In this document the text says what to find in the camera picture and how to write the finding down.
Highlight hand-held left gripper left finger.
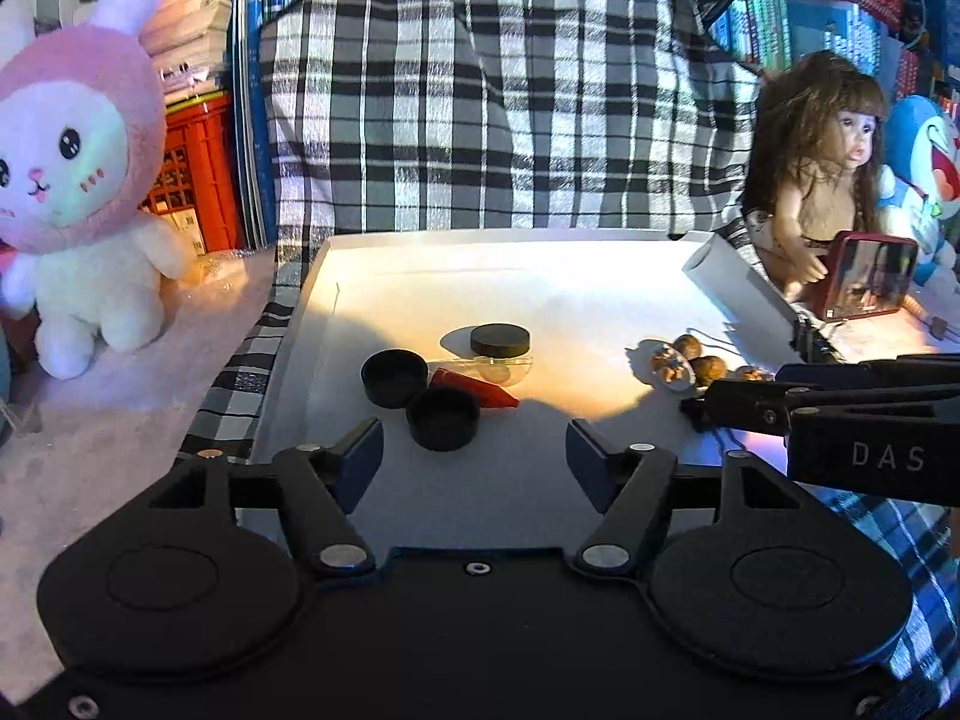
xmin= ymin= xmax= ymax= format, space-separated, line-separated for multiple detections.
xmin=146 ymin=416 xmax=387 ymax=578

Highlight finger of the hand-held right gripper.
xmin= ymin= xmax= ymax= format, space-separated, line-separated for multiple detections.
xmin=776 ymin=355 xmax=960 ymax=385
xmin=679 ymin=380 xmax=960 ymax=436

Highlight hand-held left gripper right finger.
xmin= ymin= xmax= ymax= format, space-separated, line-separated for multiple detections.
xmin=564 ymin=420 xmax=826 ymax=578

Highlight red plastic cone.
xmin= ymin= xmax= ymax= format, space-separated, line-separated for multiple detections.
xmin=429 ymin=367 xmax=520 ymax=410

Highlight black round lid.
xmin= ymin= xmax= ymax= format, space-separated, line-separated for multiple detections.
xmin=470 ymin=324 xmax=532 ymax=358

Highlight white cardboard box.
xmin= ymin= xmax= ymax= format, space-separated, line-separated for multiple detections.
xmin=236 ymin=229 xmax=837 ymax=552

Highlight black binder clip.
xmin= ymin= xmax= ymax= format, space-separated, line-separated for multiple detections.
xmin=791 ymin=315 xmax=837 ymax=361

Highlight red cased smartphone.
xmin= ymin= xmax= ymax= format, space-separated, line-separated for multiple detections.
xmin=823 ymin=231 xmax=920 ymax=323

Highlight blue cat plush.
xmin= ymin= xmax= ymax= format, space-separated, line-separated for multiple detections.
xmin=877 ymin=95 xmax=960 ymax=286

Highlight clear plastic wrap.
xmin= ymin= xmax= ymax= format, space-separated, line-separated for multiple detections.
xmin=191 ymin=247 xmax=256 ymax=286

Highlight brown haired doll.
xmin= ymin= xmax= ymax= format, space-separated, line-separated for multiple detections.
xmin=742 ymin=51 xmax=890 ymax=301

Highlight red plastic crate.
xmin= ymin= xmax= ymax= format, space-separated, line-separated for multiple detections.
xmin=139 ymin=90 xmax=245 ymax=256

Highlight blue carton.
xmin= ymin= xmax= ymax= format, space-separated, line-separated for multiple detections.
xmin=900 ymin=0 xmax=960 ymax=53

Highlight upright blue folders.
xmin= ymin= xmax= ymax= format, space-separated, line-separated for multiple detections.
xmin=229 ymin=0 xmax=331 ymax=245

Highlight black white plaid cloth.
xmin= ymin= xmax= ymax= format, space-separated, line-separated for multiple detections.
xmin=176 ymin=0 xmax=960 ymax=691

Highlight pink white bunny plush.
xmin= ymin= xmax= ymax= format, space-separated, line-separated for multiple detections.
xmin=0 ymin=0 xmax=203 ymax=382

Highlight stack of white books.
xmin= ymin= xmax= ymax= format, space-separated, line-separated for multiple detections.
xmin=75 ymin=0 xmax=241 ymax=110

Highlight phone charging cable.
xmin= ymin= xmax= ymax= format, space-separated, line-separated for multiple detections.
xmin=904 ymin=292 xmax=946 ymax=335

